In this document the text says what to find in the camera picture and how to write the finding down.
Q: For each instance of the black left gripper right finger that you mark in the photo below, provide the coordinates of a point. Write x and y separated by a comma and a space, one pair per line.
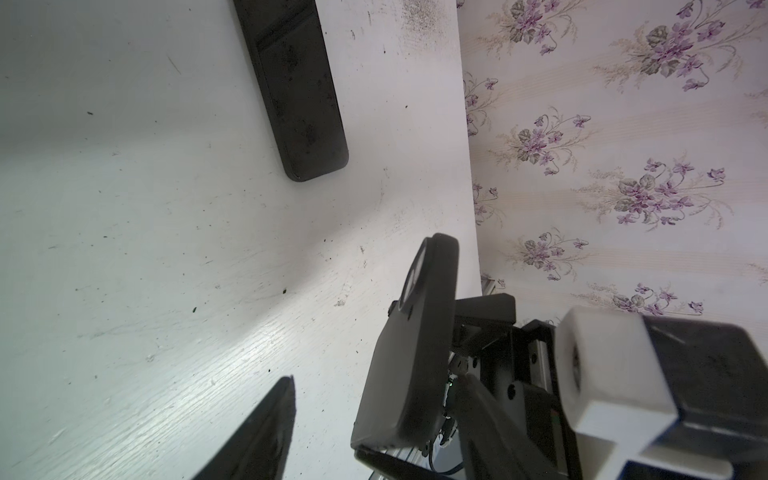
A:
492, 446

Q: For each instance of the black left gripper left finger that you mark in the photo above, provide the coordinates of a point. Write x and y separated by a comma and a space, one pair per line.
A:
259, 447

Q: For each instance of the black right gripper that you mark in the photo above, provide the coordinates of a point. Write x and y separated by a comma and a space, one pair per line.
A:
516, 365

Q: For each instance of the black phone case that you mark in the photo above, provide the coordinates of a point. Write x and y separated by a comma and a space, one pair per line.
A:
402, 400

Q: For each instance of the black phone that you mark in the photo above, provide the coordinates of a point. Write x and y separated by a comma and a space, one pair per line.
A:
285, 42

